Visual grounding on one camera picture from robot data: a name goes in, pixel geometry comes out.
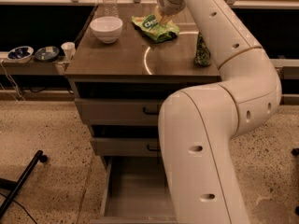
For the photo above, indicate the grey drawer cabinet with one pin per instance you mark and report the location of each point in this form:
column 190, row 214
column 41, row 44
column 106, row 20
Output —
column 134, row 67

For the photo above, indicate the white ceramic bowl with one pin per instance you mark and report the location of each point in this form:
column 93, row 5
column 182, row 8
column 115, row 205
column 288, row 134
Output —
column 107, row 29

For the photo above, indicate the grey top drawer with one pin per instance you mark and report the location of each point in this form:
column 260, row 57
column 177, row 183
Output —
column 140, row 112

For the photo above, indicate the grey open bottom drawer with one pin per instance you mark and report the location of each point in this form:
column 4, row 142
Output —
column 136, row 192

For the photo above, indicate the grey middle drawer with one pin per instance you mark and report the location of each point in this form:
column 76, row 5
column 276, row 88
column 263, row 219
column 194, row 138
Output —
column 127, row 147

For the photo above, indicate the white paper cup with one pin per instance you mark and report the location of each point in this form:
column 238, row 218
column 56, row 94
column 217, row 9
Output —
column 69, row 50

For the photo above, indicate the green soda can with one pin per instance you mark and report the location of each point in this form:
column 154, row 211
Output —
column 202, row 54

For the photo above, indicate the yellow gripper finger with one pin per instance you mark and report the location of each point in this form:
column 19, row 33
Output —
column 165, row 18

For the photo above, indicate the grey side shelf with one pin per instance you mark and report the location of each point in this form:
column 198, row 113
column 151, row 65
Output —
column 33, row 67

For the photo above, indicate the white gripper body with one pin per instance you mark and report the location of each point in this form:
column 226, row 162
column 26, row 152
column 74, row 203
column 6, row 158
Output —
column 166, row 7

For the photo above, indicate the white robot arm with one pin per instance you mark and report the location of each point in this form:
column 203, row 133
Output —
column 196, row 124

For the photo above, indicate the clear plastic water bottle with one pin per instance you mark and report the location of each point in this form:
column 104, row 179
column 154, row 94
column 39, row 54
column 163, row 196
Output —
column 109, row 0

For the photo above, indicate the blue patterned bowl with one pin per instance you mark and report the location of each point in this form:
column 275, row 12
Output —
column 21, row 54

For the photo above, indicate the dark blue bowl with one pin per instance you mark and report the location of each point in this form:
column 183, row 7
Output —
column 47, row 54

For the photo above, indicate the black stand leg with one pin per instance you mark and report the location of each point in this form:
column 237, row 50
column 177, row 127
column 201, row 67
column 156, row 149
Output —
column 14, row 186

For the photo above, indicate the green rice chip bag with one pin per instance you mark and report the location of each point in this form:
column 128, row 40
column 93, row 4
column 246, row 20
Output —
column 157, row 32

